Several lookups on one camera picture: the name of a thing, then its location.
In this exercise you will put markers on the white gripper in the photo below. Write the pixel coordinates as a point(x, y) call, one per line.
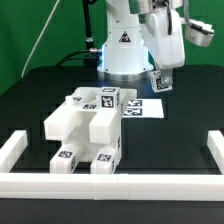
point(164, 41)

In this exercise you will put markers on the white chair nut cube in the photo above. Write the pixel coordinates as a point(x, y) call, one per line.
point(155, 77)
point(109, 97)

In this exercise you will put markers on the white chair seat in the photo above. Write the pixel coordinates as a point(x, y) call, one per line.
point(102, 132)

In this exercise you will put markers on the white chair back frame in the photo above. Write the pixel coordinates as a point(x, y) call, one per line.
point(76, 110)

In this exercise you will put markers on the white right fence bar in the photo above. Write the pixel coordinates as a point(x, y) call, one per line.
point(215, 143)

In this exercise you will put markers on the white left fence bar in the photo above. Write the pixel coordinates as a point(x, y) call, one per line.
point(12, 150)

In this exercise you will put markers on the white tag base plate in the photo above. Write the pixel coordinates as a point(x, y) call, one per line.
point(144, 108)

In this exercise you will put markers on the black camera pole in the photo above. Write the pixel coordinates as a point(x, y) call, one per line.
point(88, 31)

